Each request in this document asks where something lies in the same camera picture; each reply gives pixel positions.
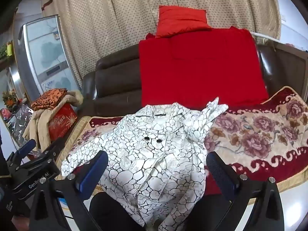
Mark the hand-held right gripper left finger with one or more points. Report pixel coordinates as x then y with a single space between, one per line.
92 173

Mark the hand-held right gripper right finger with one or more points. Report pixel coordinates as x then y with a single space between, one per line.
219 170

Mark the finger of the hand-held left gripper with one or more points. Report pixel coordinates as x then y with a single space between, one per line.
54 148
27 148

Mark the white crackle-print garment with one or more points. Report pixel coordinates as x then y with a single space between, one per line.
144 173

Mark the red gift box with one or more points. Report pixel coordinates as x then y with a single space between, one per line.
61 122

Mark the clear plastic wrap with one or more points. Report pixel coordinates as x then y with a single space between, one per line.
20 122

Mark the beige coat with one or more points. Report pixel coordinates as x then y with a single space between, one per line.
41 122

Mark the pink plastic bag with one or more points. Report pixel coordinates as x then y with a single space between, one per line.
4 114

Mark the floral plush sofa blanket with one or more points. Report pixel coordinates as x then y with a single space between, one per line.
252 137

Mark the orange black patterned cloth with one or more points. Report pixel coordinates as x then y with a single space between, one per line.
48 98

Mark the artificial flower arrangement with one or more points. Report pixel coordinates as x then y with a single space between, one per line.
10 99

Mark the wooden display cabinet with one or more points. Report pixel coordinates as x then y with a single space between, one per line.
4 63

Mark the dark brown leather sofa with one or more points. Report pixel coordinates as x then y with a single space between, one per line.
115 81

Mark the yellow bottle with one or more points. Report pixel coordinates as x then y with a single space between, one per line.
9 49

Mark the red blanket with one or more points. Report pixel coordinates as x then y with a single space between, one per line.
197 72

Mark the white pipe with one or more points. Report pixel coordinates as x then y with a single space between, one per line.
264 36

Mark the beige dotted curtain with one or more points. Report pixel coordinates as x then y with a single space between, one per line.
120 16

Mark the red pillow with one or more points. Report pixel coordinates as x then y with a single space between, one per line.
180 21

